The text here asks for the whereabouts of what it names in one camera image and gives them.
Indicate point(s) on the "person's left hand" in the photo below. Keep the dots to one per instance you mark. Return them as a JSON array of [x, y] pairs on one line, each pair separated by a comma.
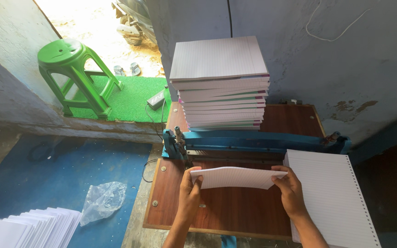
[[189, 196]]

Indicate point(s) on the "person's right hand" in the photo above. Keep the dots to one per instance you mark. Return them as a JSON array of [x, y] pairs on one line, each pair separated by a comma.
[[291, 194]]

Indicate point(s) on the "lined white paper bundle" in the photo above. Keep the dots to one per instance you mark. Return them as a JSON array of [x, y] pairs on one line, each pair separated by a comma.
[[236, 177]]

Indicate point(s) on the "punched lined paper stack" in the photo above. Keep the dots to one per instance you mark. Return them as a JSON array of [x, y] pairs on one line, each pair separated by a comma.
[[329, 196]]

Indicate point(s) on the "brown wooden work table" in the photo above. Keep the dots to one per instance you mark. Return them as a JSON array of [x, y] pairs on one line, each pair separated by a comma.
[[233, 210]]

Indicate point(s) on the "blue paper punching machine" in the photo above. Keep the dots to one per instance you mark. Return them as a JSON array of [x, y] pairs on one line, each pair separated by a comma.
[[253, 141]]

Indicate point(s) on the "clear plastic bag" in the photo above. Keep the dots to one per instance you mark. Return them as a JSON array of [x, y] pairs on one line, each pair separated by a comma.
[[102, 201]]

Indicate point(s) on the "grey power adapter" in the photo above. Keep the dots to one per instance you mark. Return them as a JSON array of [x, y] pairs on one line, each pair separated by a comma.
[[155, 100]]

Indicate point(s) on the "green grass doormat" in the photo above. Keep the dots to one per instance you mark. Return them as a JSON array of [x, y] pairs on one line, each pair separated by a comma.
[[133, 100]]

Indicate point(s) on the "tall stack of lined pads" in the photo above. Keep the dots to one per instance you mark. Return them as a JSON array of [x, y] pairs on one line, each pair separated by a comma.
[[219, 69]]

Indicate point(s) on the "grey sandal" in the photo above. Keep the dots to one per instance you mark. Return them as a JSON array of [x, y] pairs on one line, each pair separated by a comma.
[[135, 69], [119, 70]]

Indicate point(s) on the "blue floor mat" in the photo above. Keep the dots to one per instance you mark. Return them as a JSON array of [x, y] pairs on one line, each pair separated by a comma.
[[47, 172]]

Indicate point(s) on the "fanned stack of white sheets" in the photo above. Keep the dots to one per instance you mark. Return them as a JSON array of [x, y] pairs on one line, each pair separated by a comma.
[[29, 229]]

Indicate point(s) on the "green plastic stool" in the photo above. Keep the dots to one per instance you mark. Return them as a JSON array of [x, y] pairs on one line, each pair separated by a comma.
[[68, 57]]

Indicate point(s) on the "parked scooter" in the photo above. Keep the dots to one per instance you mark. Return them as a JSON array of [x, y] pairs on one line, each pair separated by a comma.
[[134, 17]]

